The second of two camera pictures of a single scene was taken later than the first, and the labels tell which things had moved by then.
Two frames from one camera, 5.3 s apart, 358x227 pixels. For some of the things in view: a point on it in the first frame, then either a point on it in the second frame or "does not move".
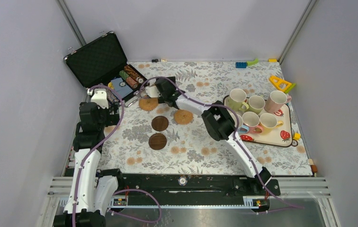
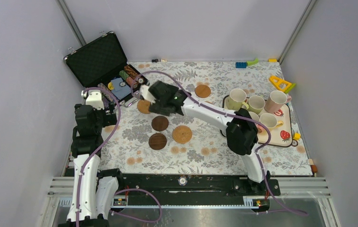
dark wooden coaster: x=157 y=141 does not move
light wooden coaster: x=183 y=117 → x=182 y=134
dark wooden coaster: x=159 y=123 does not move
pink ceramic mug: x=276 y=100 does not move
